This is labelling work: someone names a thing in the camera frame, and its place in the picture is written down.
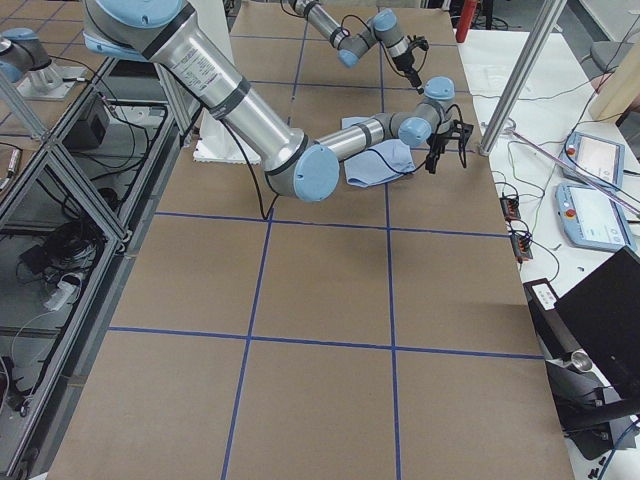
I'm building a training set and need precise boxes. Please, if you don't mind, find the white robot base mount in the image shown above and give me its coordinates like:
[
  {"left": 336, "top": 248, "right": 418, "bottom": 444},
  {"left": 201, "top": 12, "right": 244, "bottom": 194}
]
[{"left": 191, "top": 0, "right": 244, "bottom": 163}]

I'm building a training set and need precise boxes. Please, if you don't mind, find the red fire extinguisher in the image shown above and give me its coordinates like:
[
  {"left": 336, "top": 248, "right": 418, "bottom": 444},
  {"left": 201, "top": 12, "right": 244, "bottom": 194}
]
[{"left": 455, "top": 0, "right": 478, "bottom": 44}]

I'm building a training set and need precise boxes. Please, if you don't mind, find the aluminium frame rack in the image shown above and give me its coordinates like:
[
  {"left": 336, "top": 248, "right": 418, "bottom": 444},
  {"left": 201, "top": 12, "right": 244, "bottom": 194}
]
[{"left": 1, "top": 57, "right": 199, "bottom": 479}]

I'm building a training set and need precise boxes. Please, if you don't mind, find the teach pendant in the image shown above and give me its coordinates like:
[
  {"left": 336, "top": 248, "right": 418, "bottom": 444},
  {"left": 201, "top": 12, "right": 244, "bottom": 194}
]
[
  {"left": 560, "top": 132, "right": 625, "bottom": 187},
  {"left": 555, "top": 183, "right": 636, "bottom": 252}
]

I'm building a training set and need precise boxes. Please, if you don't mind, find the aluminium frame post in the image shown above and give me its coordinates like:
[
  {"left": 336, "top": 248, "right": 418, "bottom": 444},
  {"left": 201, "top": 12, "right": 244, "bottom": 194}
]
[{"left": 479, "top": 0, "right": 567, "bottom": 157}]

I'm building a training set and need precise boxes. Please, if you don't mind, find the light blue t-shirt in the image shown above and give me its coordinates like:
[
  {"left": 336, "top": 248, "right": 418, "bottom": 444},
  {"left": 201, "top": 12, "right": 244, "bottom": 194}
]
[{"left": 344, "top": 139, "right": 415, "bottom": 188}]

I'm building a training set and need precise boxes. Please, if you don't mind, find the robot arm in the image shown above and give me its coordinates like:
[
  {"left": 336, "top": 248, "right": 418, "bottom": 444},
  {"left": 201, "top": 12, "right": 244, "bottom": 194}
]
[
  {"left": 279, "top": 0, "right": 429, "bottom": 94},
  {"left": 83, "top": 1, "right": 473, "bottom": 202}
]

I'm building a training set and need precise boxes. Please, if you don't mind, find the far teach pendant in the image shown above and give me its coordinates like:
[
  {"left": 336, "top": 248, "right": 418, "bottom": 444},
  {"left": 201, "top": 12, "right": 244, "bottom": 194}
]
[{"left": 560, "top": 132, "right": 625, "bottom": 187}]

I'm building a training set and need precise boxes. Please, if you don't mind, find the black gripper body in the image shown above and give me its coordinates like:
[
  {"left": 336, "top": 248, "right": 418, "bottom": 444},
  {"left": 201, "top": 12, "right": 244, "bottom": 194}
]
[
  {"left": 428, "top": 120, "right": 473, "bottom": 155},
  {"left": 389, "top": 35, "right": 429, "bottom": 80}
]

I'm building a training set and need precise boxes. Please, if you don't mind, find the near teach pendant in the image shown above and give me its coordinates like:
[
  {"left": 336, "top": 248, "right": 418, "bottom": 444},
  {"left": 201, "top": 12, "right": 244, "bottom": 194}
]
[{"left": 555, "top": 183, "right": 636, "bottom": 252}]

